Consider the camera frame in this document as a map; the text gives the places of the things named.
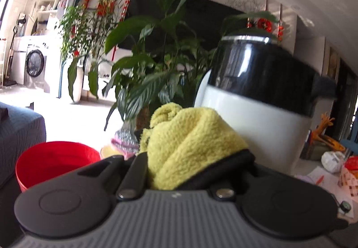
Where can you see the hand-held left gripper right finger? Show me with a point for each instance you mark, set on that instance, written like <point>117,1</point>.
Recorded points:
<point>225,192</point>

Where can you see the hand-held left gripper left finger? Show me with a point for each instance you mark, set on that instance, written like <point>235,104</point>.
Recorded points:
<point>135,175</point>

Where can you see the yellow and black cleaning cloth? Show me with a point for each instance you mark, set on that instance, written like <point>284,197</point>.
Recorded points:
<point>190,147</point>

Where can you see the yellow sponge pad pink rim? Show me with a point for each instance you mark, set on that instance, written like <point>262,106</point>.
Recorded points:
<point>109,151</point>

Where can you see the red plastic basin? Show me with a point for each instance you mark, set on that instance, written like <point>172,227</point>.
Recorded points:
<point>56,158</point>

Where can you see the orange pen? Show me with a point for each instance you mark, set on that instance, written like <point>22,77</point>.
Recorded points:
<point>320,179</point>

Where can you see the white papers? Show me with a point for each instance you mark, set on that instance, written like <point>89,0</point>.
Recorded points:
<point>321,183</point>

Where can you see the peace lily in wicker basket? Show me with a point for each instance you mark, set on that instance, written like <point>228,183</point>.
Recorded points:
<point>156,69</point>

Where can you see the white plastic bag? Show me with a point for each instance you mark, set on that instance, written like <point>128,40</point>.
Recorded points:
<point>332,162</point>

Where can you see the orange deer figure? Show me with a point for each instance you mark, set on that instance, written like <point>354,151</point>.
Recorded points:
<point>325,133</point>

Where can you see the blue-grey sofa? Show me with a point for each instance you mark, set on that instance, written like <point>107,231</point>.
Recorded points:
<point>19,136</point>

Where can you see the pink plastic basket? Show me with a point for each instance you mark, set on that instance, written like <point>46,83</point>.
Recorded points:
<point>348,180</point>

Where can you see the red mesh bag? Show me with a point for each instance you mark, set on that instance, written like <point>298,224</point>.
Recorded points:
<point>352,162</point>

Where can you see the blue chair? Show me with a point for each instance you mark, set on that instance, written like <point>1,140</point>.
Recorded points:
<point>351,139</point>

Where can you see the tall plant in white vase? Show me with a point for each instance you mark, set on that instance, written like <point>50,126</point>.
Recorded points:
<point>74,41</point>

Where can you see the white washing machine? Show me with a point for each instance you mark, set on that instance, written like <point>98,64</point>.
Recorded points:
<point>35,63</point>

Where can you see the stick vacuum cleaner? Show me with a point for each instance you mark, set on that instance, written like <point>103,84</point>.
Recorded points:
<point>9,63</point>

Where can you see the black television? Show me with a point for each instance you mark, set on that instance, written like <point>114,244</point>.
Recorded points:
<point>207,21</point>

